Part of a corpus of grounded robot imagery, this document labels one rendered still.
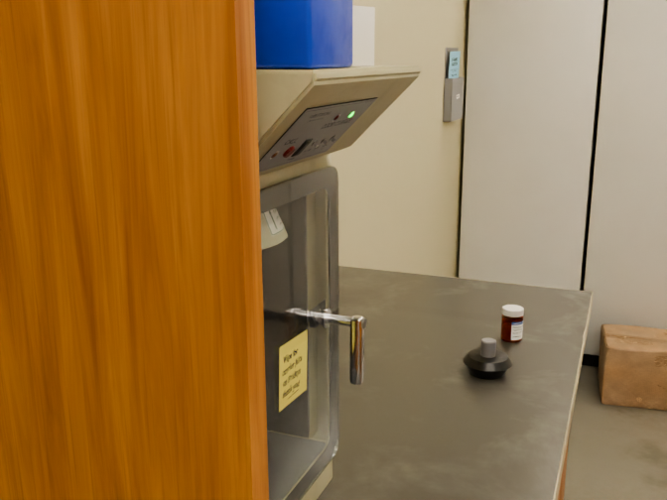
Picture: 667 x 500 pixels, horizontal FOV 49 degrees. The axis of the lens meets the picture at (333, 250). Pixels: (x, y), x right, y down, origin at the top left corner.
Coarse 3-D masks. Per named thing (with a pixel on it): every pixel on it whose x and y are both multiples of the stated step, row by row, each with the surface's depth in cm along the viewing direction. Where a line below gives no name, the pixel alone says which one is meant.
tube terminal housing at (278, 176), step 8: (312, 160) 88; (320, 160) 90; (328, 160) 93; (288, 168) 82; (296, 168) 84; (304, 168) 86; (312, 168) 88; (320, 168) 90; (264, 176) 77; (272, 176) 78; (280, 176) 80; (288, 176) 82; (296, 176) 84; (264, 184) 77; (272, 184) 79; (328, 472) 103; (320, 480) 100; (328, 480) 103; (312, 488) 98; (320, 488) 101; (304, 496) 95; (312, 496) 98
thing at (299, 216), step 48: (288, 192) 80; (336, 192) 93; (288, 240) 81; (336, 240) 94; (288, 288) 82; (336, 288) 96; (288, 336) 83; (336, 336) 98; (336, 384) 99; (288, 432) 86; (336, 432) 101; (288, 480) 87
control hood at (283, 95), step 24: (264, 72) 60; (288, 72) 59; (312, 72) 58; (336, 72) 62; (360, 72) 68; (384, 72) 74; (408, 72) 82; (264, 96) 60; (288, 96) 59; (312, 96) 61; (336, 96) 67; (360, 96) 74; (384, 96) 82; (264, 120) 60; (288, 120) 61; (360, 120) 83; (264, 144) 62; (336, 144) 85
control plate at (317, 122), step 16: (304, 112) 63; (320, 112) 67; (336, 112) 71; (304, 128) 67; (320, 128) 72; (336, 128) 77; (288, 144) 68; (320, 144) 78; (272, 160) 68; (288, 160) 73
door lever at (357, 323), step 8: (328, 312) 93; (328, 320) 93; (336, 320) 92; (344, 320) 92; (352, 320) 91; (360, 320) 91; (352, 328) 91; (360, 328) 91; (352, 336) 92; (360, 336) 91; (352, 344) 92; (360, 344) 92; (352, 352) 92; (360, 352) 92; (352, 360) 92; (360, 360) 92; (352, 368) 93; (360, 368) 93; (352, 376) 93; (360, 376) 93
